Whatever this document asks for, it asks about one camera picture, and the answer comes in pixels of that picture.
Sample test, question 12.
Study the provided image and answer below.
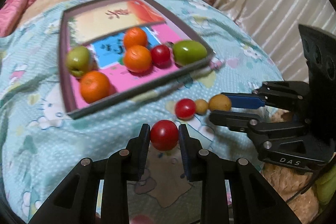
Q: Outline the orange tangerine front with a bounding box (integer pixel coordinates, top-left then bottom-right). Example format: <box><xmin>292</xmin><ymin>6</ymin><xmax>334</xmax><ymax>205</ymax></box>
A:
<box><xmin>79</xmin><ymin>71</ymin><xmax>111</xmax><ymax>103</ymax></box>

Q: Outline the small green apple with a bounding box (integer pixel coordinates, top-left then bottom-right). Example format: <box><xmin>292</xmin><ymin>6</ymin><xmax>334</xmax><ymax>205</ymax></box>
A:
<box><xmin>66</xmin><ymin>46</ymin><xmax>93</xmax><ymax>79</ymax></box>

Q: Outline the orange tangerine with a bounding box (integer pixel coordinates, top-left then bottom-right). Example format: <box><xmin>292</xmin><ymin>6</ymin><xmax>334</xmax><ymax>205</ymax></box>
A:
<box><xmin>123</xmin><ymin>27</ymin><xmax>147</xmax><ymax>50</ymax></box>
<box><xmin>123</xmin><ymin>46</ymin><xmax>152</xmax><ymax>73</ymax></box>
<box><xmin>79</xmin><ymin>71</ymin><xmax>111</xmax><ymax>103</ymax></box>

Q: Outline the red tomato top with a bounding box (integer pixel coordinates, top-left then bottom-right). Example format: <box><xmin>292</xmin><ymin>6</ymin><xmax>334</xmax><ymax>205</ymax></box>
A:
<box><xmin>150</xmin><ymin>119</ymin><xmax>179</xmax><ymax>151</ymax></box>

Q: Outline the large green jujube fruit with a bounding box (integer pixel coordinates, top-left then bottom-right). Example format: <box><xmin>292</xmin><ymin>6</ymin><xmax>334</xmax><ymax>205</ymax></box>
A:
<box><xmin>172</xmin><ymin>40</ymin><xmax>207</xmax><ymax>66</ymax></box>

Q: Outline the pink Chinese workbook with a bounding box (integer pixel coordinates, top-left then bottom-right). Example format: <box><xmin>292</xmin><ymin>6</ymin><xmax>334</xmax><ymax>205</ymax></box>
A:
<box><xmin>71</xmin><ymin>23</ymin><xmax>194</xmax><ymax>110</ymax></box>

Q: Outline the small brown longan back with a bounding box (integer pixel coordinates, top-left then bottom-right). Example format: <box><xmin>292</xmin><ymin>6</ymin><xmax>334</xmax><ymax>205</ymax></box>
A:
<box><xmin>194</xmin><ymin>99</ymin><xmax>209</xmax><ymax>115</ymax></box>

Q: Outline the small brown longan front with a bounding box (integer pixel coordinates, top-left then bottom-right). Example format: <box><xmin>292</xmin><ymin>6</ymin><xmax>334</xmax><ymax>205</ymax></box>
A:
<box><xmin>209</xmin><ymin>94</ymin><xmax>232</xmax><ymax>111</ymax></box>

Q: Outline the red tomato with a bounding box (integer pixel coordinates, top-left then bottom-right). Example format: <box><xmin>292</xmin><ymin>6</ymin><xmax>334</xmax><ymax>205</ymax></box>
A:
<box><xmin>150</xmin><ymin>45</ymin><xmax>171</xmax><ymax>67</ymax></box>
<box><xmin>150</xmin><ymin>119</ymin><xmax>179</xmax><ymax>151</ymax></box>
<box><xmin>174</xmin><ymin>98</ymin><xmax>196</xmax><ymax>121</ymax></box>

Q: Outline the small brown longan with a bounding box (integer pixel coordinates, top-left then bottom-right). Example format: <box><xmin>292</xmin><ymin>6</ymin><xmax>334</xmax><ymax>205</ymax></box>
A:
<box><xmin>194</xmin><ymin>99</ymin><xmax>209</xmax><ymax>115</ymax></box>
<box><xmin>209</xmin><ymin>94</ymin><xmax>232</xmax><ymax>111</ymax></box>

